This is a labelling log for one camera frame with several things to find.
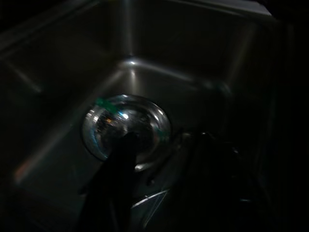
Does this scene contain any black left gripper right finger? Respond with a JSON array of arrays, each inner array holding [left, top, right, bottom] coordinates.
[[185, 131, 244, 232]]

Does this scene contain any stainless steel sink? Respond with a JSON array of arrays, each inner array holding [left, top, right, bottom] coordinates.
[[0, 0, 293, 232]]

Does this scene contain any steel bowl with green tape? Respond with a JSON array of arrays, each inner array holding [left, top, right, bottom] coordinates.
[[81, 94, 173, 162]]

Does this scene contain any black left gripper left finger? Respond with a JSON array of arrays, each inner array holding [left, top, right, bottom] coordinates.
[[78, 132, 140, 232]]

